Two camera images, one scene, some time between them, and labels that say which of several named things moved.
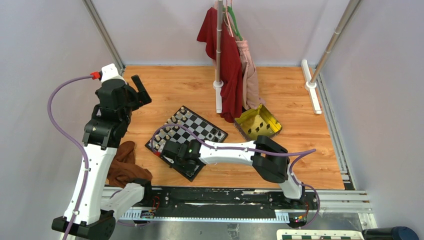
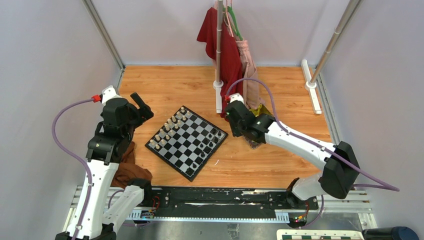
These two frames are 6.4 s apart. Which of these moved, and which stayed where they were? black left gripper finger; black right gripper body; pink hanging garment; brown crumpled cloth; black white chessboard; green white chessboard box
Moved: black left gripper finger; black right gripper body
Stayed: brown crumpled cloth; green white chessboard box; pink hanging garment; black white chessboard
